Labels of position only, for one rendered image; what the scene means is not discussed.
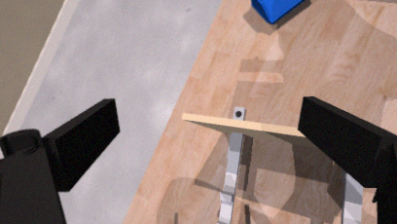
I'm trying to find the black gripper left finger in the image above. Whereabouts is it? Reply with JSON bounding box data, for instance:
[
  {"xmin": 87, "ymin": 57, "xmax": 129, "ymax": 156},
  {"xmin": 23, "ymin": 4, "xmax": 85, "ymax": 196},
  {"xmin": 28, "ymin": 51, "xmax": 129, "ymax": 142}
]
[{"xmin": 0, "ymin": 98, "xmax": 120, "ymax": 224}]

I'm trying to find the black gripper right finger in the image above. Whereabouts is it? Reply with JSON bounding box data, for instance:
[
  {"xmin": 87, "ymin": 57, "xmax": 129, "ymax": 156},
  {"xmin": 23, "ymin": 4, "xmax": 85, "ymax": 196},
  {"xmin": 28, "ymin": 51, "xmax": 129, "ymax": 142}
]
[{"xmin": 298, "ymin": 96, "xmax": 397, "ymax": 224}]

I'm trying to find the blue plastic bin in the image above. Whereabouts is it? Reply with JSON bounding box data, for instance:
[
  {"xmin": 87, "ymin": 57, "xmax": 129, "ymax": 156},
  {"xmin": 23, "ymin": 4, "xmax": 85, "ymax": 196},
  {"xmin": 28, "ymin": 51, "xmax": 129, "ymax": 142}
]
[{"xmin": 251, "ymin": 0, "xmax": 306, "ymax": 24}]

